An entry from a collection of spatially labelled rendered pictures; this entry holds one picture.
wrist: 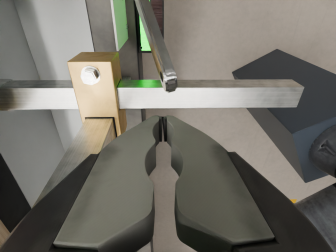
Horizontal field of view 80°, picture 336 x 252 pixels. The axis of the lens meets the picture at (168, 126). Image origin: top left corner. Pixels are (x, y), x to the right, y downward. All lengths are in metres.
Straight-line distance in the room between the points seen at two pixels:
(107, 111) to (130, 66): 0.15
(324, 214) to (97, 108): 0.58
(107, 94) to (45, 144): 0.34
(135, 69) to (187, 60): 0.74
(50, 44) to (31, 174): 0.28
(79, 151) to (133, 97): 0.09
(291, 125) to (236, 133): 0.71
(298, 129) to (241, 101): 0.45
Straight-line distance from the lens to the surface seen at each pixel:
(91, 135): 0.25
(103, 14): 0.39
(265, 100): 0.30
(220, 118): 1.31
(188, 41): 1.11
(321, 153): 0.75
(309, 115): 0.76
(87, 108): 0.28
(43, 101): 0.31
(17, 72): 0.50
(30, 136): 0.52
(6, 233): 0.48
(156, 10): 0.38
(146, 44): 0.39
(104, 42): 0.40
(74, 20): 0.50
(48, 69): 0.54
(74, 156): 0.22
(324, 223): 0.66
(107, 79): 0.25
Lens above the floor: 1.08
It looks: 58 degrees down
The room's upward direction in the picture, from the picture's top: 176 degrees clockwise
